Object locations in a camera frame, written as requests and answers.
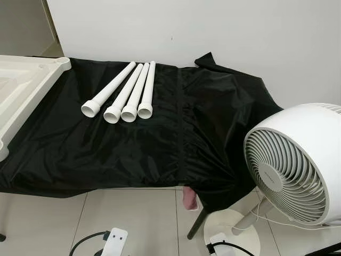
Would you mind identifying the white plastic table leg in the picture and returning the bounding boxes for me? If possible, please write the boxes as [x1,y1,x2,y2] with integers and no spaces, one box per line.
[121,63,150,123]
[137,61,157,119]
[103,63,144,124]
[81,61,137,118]

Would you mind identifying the white plastic children table top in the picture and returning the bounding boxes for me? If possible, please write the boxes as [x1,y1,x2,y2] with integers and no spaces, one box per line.
[0,55,71,161]

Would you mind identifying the black metal table leg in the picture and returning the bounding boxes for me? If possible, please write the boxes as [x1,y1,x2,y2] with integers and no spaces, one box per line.
[306,243,341,256]
[187,208,209,240]

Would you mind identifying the pink plastic object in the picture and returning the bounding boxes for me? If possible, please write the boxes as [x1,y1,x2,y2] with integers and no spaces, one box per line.
[183,187,200,211]

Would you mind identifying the black fabric table cover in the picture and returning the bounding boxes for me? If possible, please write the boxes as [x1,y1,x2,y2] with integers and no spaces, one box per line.
[0,52,283,213]

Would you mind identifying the white fan power cable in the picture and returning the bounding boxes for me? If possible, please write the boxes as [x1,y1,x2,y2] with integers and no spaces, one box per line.
[232,197,336,234]

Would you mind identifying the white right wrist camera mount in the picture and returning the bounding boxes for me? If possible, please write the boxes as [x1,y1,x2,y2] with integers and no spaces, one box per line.
[209,233,231,256]

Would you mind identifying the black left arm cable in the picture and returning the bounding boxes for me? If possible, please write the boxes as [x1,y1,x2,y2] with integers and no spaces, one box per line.
[69,230,111,256]

